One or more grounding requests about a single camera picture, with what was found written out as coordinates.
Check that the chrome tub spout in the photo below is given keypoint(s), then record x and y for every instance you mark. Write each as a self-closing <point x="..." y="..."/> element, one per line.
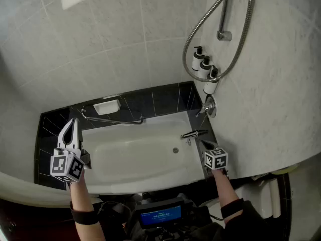
<point x="191" y="134"/>

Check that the person's left forearm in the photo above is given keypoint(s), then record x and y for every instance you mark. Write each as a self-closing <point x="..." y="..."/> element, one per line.
<point x="80" y="194"/>

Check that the chrome tub drain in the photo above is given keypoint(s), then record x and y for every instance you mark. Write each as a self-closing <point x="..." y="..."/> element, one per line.
<point x="175" y="149"/>

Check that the chrome shower slide rail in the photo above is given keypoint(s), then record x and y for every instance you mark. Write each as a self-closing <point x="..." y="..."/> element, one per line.
<point x="223" y="16"/>

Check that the white soap dish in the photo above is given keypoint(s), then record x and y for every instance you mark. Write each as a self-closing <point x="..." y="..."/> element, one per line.
<point x="106" y="107"/>

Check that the person's black top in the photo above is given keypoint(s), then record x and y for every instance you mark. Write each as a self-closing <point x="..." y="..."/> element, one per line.
<point x="255" y="227"/>

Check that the chrome grab bar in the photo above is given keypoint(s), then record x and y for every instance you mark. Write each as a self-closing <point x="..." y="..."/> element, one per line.
<point x="113" y="120"/>

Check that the white bathtub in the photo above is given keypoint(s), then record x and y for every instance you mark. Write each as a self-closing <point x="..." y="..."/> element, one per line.
<point x="140" y="154"/>

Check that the person's right forearm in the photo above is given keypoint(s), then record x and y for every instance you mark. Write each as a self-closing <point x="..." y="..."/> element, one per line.
<point x="225" y="187"/>

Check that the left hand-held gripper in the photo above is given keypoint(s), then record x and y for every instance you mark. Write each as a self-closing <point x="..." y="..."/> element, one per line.
<point x="60" y="164"/>

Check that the chrome mixer valve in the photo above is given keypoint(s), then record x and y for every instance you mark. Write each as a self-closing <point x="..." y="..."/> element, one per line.
<point x="210" y="107"/>

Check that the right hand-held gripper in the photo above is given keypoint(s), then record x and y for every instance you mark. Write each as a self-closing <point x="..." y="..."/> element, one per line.
<point x="215" y="159"/>

